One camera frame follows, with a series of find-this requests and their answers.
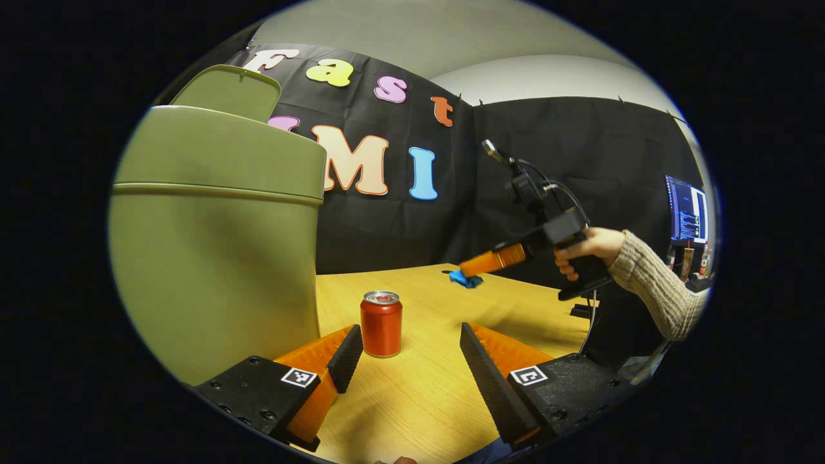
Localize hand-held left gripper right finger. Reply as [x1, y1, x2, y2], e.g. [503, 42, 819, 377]
[459, 321, 636, 452]

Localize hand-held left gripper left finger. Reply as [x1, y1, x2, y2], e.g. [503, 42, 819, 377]
[193, 324, 365, 452]

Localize red pop can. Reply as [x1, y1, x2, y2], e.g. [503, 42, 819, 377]
[360, 291, 403, 358]

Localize green desktop garbage bin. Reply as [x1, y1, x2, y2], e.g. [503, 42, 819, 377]
[108, 64, 328, 386]

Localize wooden desktop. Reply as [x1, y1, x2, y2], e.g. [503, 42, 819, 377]
[284, 263, 600, 464]

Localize black backdrop cloth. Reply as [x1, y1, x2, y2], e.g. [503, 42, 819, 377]
[155, 44, 706, 291]

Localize computer monitor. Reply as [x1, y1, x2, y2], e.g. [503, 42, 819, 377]
[665, 175, 710, 244]

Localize black cable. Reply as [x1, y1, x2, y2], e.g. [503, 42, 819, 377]
[577, 290, 603, 355]

